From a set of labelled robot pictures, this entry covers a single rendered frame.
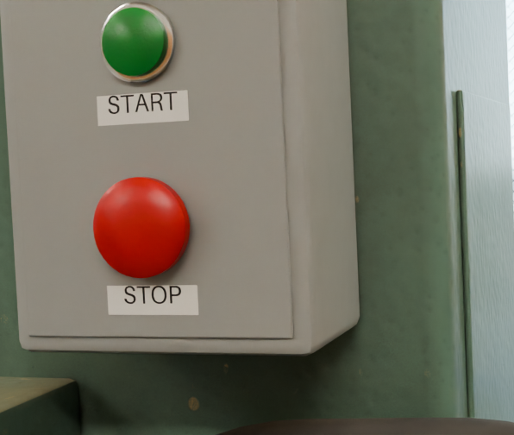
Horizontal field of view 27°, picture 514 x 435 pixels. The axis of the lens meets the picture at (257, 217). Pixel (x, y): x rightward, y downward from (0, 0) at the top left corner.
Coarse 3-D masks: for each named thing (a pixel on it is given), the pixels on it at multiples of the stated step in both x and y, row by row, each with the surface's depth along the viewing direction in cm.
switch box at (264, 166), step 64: (0, 0) 34; (64, 0) 33; (128, 0) 32; (192, 0) 32; (256, 0) 31; (320, 0) 33; (64, 64) 33; (192, 64) 32; (256, 64) 31; (320, 64) 33; (64, 128) 33; (128, 128) 33; (192, 128) 32; (256, 128) 31; (320, 128) 33; (64, 192) 34; (192, 192) 32; (256, 192) 32; (320, 192) 32; (64, 256) 34; (192, 256) 32; (256, 256) 32; (320, 256) 32; (64, 320) 34; (128, 320) 33; (192, 320) 32; (256, 320) 32; (320, 320) 32
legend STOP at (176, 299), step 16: (112, 288) 33; (128, 288) 33; (144, 288) 33; (160, 288) 33; (176, 288) 33; (192, 288) 32; (112, 304) 33; (128, 304) 33; (144, 304) 33; (160, 304) 33; (176, 304) 33; (192, 304) 32
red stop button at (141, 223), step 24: (120, 192) 32; (144, 192) 32; (168, 192) 32; (96, 216) 32; (120, 216) 32; (144, 216) 32; (168, 216) 31; (96, 240) 32; (120, 240) 32; (144, 240) 32; (168, 240) 31; (120, 264) 32; (144, 264) 32; (168, 264) 32
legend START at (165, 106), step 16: (112, 96) 33; (128, 96) 33; (144, 96) 32; (160, 96) 32; (176, 96) 32; (112, 112) 33; (128, 112) 33; (144, 112) 32; (160, 112) 32; (176, 112) 32
